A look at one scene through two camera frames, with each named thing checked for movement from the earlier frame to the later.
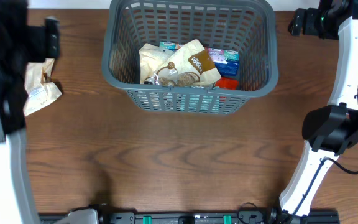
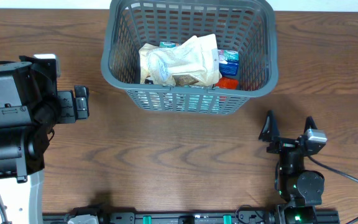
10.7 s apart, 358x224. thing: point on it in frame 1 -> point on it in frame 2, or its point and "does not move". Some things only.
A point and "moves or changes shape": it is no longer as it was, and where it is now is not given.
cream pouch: x=150 y=58 does not move
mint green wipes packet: x=200 y=102 does not move
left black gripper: x=38 y=45 -> x=66 y=114
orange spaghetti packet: x=228 y=83 does not move
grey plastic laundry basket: x=246 y=26 does not move
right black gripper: x=309 y=27 -> x=281 y=144
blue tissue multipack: x=227 y=60 does not move
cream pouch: x=41 y=89 moves or changes shape
